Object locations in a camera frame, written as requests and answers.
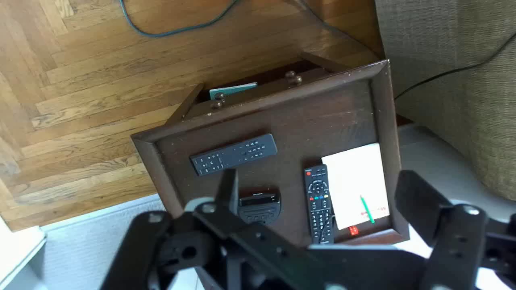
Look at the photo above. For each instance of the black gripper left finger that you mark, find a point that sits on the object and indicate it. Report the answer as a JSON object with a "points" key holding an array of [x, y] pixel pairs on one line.
{"points": [[227, 193]]}

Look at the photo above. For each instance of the long grey remote control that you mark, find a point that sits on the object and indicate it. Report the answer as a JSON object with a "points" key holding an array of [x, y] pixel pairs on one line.
{"points": [[234, 153]]}

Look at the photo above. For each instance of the black Panasonic remote control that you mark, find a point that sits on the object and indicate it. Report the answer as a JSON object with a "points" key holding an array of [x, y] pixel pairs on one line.
{"points": [[318, 203]]}

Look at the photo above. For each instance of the white paperback book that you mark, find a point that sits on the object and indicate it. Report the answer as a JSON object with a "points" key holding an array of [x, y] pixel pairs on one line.
{"points": [[352, 179]]}

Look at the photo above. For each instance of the teal book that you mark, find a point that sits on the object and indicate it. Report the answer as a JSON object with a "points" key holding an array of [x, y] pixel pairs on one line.
{"points": [[232, 90]]}

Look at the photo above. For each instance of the black power adapter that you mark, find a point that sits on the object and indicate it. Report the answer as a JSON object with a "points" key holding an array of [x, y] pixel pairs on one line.
{"points": [[260, 205]]}

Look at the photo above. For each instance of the small pink die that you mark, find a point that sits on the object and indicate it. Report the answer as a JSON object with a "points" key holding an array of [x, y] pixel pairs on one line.
{"points": [[353, 231]]}

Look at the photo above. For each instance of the round drawer knob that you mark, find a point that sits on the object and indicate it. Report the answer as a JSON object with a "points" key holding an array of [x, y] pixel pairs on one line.
{"points": [[216, 105], [290, 73], [295, 81]]}

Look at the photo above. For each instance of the dark wooden tray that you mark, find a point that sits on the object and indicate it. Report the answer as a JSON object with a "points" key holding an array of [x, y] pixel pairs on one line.
{"points": [[323, 123]]}

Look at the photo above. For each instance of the green pencil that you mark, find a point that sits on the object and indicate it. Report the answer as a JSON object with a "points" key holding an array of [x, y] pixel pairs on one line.
{"points": [[366, 210]]}

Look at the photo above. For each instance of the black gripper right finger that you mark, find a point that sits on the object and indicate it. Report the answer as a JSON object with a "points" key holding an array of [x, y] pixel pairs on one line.
{"points": [[424, 206]]}

